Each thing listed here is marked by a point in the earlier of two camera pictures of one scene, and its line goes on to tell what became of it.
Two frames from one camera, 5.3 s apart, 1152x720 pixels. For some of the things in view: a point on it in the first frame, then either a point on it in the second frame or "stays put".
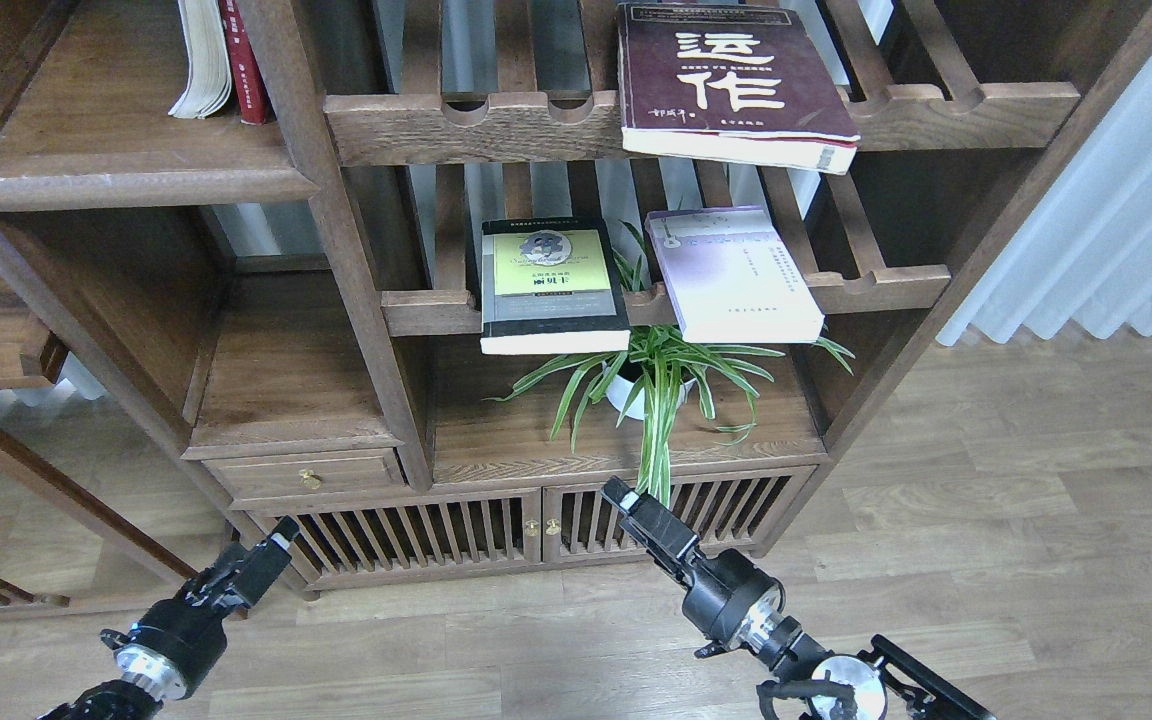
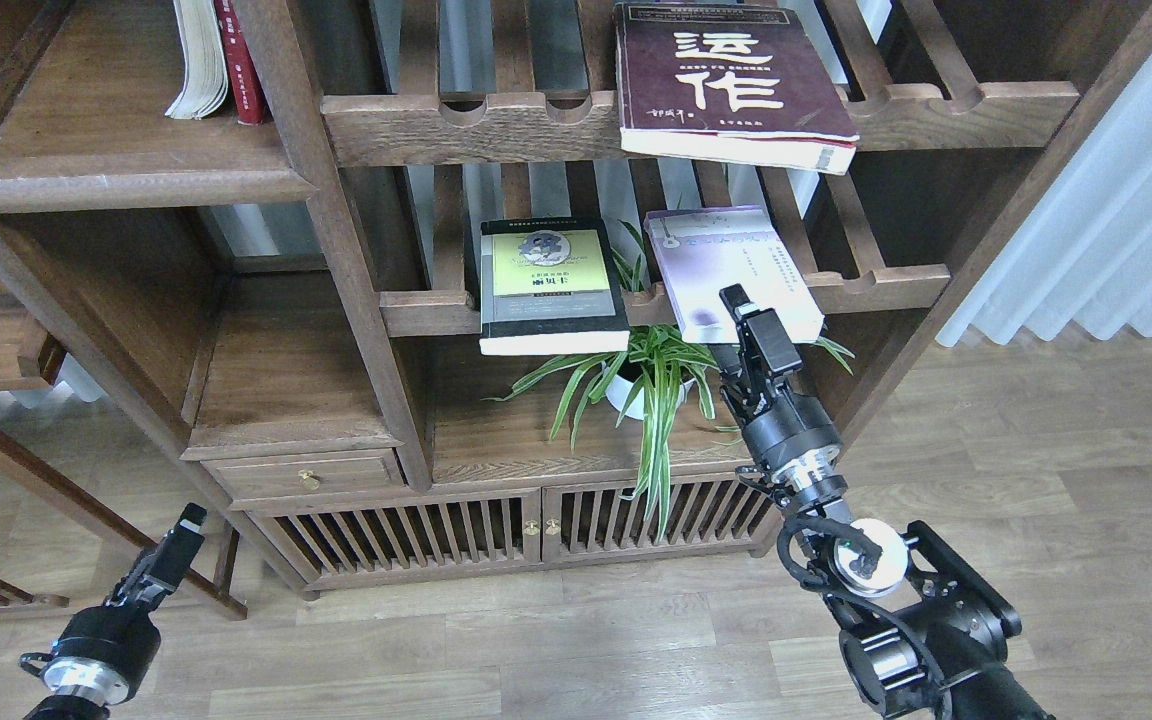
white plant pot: x=619 y=391 stays put
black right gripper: x=729 y=598 → x=789 y=436
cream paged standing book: x=210 y=77 stays put
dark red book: x=729 y=85 stays put
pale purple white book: x=729 y=276 stays put
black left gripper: x=180 y=640 → x=103 y=652
